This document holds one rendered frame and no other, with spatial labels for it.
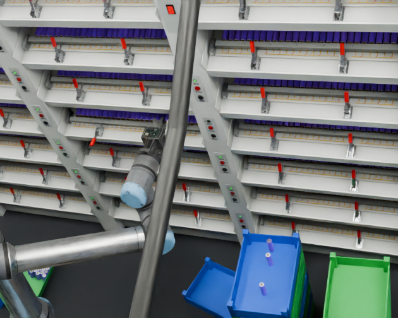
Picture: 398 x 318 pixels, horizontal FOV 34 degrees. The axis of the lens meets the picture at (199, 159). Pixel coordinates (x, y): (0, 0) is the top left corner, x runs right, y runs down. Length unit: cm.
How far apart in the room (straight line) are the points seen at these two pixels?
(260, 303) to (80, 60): 103
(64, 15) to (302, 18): 76
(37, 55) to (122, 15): 45
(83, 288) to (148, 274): 231
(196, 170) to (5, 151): 91
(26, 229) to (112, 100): 124
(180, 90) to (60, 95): 169
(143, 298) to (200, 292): 211
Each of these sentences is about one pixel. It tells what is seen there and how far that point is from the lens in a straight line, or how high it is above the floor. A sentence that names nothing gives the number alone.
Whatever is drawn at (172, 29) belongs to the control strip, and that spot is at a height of 129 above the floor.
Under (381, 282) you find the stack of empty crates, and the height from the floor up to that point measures 40.
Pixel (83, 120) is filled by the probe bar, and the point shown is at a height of 77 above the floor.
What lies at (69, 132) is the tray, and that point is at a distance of 265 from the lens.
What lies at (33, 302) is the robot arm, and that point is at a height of 50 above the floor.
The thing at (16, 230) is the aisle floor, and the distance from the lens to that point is 346.
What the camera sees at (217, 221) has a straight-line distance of 288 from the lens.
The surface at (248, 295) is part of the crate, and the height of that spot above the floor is 48.
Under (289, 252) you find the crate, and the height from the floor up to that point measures 48.
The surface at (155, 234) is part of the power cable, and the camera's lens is 80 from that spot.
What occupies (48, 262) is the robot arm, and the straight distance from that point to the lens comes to 214.
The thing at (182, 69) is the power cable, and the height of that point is 195.
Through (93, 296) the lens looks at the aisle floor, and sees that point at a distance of 306.
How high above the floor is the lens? 249
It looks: 49 degrees down
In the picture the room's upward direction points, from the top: 21 degrees counter-clockwise
